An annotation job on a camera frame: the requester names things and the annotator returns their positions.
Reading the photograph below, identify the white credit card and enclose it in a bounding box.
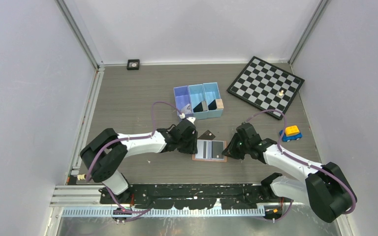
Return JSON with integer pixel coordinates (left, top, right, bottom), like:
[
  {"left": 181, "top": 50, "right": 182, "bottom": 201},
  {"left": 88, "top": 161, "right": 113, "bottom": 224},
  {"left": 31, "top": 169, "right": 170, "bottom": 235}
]
[{"left": 195, "top": 140, "right": 212, "bottom": 160}]

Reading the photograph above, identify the brown leather card holder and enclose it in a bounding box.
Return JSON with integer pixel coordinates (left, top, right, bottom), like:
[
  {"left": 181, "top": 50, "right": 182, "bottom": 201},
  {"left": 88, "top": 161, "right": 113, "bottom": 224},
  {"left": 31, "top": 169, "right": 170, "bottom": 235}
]
[{"left": 192, "top": 140, "right": 227, "bottom": 162}]

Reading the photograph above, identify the silver card purple bin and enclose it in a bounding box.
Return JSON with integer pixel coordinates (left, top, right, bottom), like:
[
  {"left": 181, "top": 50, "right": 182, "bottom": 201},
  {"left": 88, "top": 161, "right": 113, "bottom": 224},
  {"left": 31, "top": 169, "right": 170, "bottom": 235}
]
[{"left": 180, "top": 104, "right": 192, "bottom": 115}]

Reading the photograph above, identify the black card middle bin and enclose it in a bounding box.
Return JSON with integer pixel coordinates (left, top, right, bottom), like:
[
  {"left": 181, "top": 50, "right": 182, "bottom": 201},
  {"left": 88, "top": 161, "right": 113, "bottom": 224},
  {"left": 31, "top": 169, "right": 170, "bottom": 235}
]
[{"left": 193, "top": 101, "right": 208, "bottom": 113}]

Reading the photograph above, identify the small beige cylinder piece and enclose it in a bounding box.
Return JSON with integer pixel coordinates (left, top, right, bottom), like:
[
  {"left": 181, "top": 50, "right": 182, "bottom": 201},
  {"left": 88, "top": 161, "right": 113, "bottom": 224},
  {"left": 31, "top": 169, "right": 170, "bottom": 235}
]
[{"left": 76, "top": 174, "right": 86, "bottom": 180}]

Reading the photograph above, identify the black card right bin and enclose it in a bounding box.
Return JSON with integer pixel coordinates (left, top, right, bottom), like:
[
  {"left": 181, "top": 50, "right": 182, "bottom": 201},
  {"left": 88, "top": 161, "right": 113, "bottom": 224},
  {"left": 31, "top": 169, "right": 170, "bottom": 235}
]
[{"left": 211, "top": 141, "right": 225, "bottom": 161}]

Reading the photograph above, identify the light blue bin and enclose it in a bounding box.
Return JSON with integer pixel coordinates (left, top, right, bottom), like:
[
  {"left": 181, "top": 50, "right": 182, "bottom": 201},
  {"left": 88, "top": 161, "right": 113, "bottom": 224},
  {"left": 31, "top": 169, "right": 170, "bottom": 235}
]
[
  {"left": 203, "top": 82, "right": 223, "bottom": 118},
  {"left": 189, "top": 84, "right": 208, "bottom": 119}
]

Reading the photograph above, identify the small black square device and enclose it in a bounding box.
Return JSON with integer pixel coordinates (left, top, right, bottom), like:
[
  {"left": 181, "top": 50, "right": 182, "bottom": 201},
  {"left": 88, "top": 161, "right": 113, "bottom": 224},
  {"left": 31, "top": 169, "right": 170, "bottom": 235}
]
[{"left": 126, "top": 59, "right": 140, "bottom": 70}]

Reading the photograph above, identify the black credit card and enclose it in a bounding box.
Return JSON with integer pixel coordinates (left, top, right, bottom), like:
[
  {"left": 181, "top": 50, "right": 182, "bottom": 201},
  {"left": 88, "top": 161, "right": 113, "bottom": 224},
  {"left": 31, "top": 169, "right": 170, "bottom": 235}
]
[{"left": 198, "top": 130, "right": 216, "bottom": 140}]

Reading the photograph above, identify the middle light blue bin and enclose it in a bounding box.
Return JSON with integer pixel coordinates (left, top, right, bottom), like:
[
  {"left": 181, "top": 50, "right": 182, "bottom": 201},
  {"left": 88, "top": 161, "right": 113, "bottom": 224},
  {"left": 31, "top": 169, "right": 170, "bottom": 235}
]
[{"left": 189, "top": 84, "right": 208, "bottom": 119}]

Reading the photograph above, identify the blue yellow toy car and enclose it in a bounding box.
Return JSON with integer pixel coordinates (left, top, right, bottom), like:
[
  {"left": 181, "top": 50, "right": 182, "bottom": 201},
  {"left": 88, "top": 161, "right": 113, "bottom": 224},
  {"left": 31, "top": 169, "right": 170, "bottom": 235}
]
[{"left": 279, "top": 125, "right": 303, "bottom": 142}]

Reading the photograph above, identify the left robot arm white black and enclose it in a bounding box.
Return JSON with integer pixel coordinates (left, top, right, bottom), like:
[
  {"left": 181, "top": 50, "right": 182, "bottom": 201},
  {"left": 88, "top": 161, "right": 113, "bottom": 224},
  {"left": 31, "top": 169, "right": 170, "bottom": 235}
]
[{"left": 80, "top": 117, "right": 198, "bottom": 204}]

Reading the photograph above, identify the right light blue bin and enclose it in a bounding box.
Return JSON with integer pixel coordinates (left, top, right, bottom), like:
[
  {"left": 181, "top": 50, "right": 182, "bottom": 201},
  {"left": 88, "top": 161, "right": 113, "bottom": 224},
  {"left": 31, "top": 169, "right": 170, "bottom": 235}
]
[{"left": 203, "top": 82, "right": 223, "bottom": 118}]

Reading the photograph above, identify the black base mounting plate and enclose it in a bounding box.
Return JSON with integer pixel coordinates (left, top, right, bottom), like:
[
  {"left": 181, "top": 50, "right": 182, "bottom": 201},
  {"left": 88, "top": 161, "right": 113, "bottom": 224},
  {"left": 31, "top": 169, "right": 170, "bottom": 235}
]
[{"left": 99, "top": 183, "right": 292, "bottom": 210}]

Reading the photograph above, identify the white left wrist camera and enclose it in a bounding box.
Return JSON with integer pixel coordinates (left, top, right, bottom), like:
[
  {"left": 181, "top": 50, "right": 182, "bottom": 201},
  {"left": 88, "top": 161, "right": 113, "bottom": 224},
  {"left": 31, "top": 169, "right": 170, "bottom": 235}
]
[{"left": 179, "top": 114, "right": 196, "bottom": 124}]

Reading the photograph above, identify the black white chessboard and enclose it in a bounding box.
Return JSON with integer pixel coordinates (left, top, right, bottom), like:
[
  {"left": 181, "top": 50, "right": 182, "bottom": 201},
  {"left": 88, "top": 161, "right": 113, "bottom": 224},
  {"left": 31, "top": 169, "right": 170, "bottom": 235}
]
[{"left": 226, "top": 56, "right": 305, "bottom": 120}]

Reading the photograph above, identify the black card bin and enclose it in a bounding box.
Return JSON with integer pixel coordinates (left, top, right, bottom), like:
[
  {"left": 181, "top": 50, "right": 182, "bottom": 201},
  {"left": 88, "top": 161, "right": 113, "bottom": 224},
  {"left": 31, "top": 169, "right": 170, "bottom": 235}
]
[
  {"left": 193, "top": 101, "right": 208, "bottom": 113},
  {"left": 211, "top": 141, "right": 225, "bottom": 161}
]

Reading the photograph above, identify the purple plastic bin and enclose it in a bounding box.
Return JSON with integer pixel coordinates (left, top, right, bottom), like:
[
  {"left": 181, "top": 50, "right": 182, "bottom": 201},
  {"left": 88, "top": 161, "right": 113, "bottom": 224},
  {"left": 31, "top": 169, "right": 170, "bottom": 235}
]
[{"left": 173, "top": 86, "right": 193, "bottom": 120}]

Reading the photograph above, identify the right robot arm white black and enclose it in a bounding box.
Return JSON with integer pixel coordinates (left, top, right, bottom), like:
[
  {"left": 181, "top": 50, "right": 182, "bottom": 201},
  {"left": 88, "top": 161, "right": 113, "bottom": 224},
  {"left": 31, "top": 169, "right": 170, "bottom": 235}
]
[{"left": 222, "top": 122, "right": 357, "bottom": 223}]

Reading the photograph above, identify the aluminium rail frame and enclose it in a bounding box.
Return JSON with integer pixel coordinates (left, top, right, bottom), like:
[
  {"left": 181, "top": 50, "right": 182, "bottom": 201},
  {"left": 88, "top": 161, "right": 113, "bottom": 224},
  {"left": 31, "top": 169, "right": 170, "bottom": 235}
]
[{"left": 47, "top": 183, "right": 348, "bottom": 225}]

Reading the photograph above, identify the tan card right bin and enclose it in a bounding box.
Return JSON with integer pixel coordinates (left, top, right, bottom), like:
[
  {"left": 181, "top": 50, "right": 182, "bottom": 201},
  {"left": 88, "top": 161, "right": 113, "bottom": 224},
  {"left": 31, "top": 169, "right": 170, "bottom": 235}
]
[{"left": 215, "top": 99, "right": 224, "bottom": 110}]

